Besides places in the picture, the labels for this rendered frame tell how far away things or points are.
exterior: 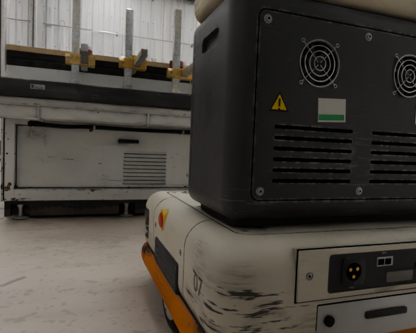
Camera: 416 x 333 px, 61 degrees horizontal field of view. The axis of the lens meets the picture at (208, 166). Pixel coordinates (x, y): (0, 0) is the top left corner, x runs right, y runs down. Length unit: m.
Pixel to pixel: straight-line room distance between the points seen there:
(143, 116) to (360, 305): 1.47
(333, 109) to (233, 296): 0.37
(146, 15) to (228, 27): 9.05
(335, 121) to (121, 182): 1.60
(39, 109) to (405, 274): 1.62
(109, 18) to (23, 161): 7.65
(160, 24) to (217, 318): 9.28
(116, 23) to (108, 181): 7.61
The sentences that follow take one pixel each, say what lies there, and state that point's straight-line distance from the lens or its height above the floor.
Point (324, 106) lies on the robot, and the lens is 0.67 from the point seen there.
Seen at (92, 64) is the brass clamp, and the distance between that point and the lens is 1.87.
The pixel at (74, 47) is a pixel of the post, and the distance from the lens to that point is 1.89.
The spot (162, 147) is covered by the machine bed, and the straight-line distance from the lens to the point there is 2.14.
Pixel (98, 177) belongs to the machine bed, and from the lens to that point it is 2.10.
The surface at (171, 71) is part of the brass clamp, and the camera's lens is 1.91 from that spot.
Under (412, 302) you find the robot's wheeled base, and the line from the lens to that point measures 0.76.
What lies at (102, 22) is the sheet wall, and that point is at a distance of 9.49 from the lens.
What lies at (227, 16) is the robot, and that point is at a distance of 0.64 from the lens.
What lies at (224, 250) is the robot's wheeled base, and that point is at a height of 0.27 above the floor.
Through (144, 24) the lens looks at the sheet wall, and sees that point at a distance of 9.62.
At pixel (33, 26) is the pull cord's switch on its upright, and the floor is 1.26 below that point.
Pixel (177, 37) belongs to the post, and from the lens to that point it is 1.98.
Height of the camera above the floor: 0.42
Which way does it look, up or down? 3 degrees down
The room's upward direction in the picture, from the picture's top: 2 degrees clockwise
